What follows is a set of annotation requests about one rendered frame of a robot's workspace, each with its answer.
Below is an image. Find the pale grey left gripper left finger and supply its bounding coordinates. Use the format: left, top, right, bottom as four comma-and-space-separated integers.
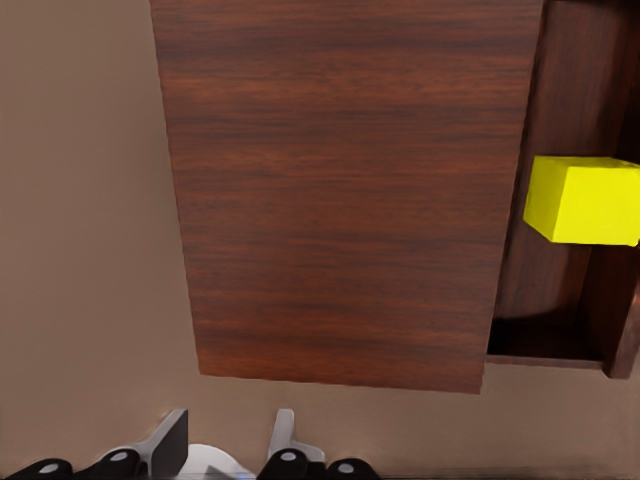
85, 408, 190, 477

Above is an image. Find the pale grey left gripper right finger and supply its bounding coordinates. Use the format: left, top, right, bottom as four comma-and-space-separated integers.
256, 408, 326, 480

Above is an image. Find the dark wooden open box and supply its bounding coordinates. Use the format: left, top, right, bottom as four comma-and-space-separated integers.
484, 0, 640, 380

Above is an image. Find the yellow cube block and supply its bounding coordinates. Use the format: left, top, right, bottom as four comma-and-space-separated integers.
522, 155, 640, 249

